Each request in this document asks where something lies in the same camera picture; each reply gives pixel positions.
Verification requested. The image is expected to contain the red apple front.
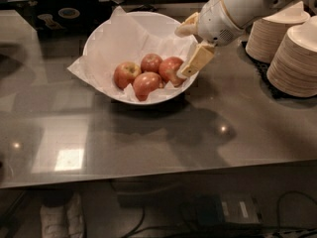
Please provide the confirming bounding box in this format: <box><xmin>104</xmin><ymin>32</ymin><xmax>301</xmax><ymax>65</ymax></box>
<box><xmin>133</xmin><ymin>72</ymin><xmax>163</xmax><ymax>101</ymax></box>

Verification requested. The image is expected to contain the white shoe under table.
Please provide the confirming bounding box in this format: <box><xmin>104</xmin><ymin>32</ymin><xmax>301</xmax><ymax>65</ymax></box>
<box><xmin>40</xmin><ymin>190</ymin><xmax>86</xmax><ymax>238</ymax></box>

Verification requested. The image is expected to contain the back stack of paper plates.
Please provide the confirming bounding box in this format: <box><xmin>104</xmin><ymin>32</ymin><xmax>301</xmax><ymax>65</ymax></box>
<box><xmin>246</xmin><ymin>0</ymin><xmax>310</xmax><ymax>63</ymax></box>

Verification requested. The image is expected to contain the black laptop with stickers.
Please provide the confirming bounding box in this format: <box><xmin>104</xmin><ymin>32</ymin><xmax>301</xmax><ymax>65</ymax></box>
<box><xmin>7</xmin><ymin>0</ymin><xmax>112</xmax><ymax>33</ymax></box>

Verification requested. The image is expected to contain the red apple back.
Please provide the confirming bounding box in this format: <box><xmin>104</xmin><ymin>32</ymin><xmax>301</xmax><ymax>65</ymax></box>
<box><xmin>141</xmin><ymin>54</ymin><xmax>162</xmax><ymax>72</ymax></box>

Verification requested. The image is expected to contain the white bowl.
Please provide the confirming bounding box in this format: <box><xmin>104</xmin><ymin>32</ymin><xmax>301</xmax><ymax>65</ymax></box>
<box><xmin>82</xmin><ymin>11</ymin><xmax>200</xmax><ymax>106</ymax></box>

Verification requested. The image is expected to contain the black power adapter box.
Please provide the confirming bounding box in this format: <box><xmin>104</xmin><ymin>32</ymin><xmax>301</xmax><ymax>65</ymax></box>
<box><xmin>194</xmin><ymin>194</ymin><xmax>225</xmax><ymax>227</ymax></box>

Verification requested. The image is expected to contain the front stack of paper plates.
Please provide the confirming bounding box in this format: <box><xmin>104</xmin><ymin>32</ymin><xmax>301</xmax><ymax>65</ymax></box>
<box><xmin>266</xmin><ymin>16</ymin><xmax>317</xmax><ymax>98</ymax></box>

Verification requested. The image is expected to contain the black mat under plates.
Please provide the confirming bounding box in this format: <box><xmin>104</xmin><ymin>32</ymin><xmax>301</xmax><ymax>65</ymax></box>
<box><xmin>248</xmin><ymin>55</ymin><xmax>287</xmax><ymax>99</ymax></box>

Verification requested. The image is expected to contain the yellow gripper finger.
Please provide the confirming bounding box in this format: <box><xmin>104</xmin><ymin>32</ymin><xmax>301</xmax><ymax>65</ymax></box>
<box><xmin>174</xmin><ymin>12</ymin><xmax>199</xmax><ymax>38</ymax></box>
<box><xmin>176</xmin><ymin>41</ymin><xmax>215</xmax><ymax>78</ymax></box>

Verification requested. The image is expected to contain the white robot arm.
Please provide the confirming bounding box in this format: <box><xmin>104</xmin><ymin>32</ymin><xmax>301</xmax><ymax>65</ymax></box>
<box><xmin>175</xmin><ymin>0</ymin><xmax>316</xmax><ymax>78</ymax></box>

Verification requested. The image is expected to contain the stack of paper plates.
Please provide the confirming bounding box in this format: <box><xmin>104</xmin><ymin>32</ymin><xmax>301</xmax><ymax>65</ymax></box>
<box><xmin>246</xmin><ymin>0</ymin><xmax>310</xmax><ymax>63</ymax></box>
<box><xmin>266</xmin><ymin>16</ymin><xmax>317</xmax><ymax>98</ymax></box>

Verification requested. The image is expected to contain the red apple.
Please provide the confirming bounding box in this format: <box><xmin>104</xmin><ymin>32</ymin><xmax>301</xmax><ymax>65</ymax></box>
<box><xmin>158</xmin><ymin>57</ymin><xmax>184</xmax><ymax>87</ymax></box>
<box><xmin>113</xmin><ymin>61</ymin><xmax>142</xmax><ymax>89</ymax></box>
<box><xmin>141</xmin><ymin>54</ymin><xmax>162</xmax><ymax>72</ymax></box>
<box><xmin>133</xmin><ymin>72</ymin><xmax>163</xmax><ymax>101</ymax></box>

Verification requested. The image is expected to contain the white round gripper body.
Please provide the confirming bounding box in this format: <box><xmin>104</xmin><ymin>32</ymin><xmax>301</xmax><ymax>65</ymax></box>
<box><xmin>197</xmin><ymin>0</ymin><xmax>245</xmax><ymax>46</ymax></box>

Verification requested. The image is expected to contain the black cable on floor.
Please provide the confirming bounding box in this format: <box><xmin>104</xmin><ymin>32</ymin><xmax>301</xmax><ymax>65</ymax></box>
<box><xmin>275</xmin><ymin>190</ymin><xmax>317</xmax><ymax>228</ymax></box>

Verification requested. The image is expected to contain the white paper liner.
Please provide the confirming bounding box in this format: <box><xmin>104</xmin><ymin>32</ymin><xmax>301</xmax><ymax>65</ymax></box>
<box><xmin>66</xmin><ymin>5</ymin><xmax>198</xmax><ymax>103</ymax></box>

